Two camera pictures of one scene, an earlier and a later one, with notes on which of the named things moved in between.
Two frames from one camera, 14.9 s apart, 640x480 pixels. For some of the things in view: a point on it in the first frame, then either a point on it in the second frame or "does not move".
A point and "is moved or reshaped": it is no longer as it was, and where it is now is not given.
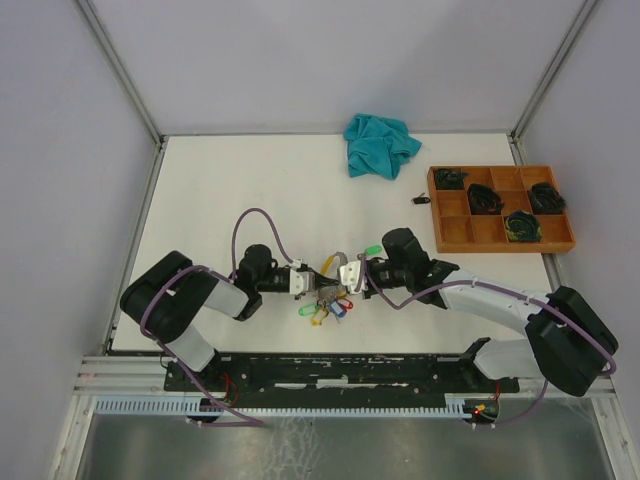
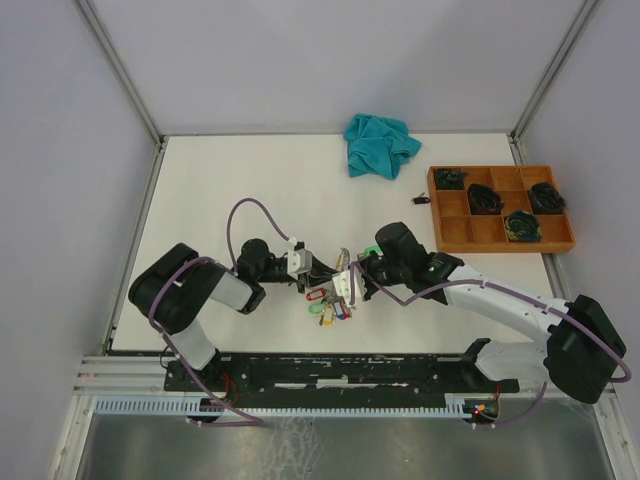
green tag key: [372, 249] does not move
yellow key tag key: [318, 316] is moved or reshaped
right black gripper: [368, 290] does not move
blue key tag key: [337, 308] does not move
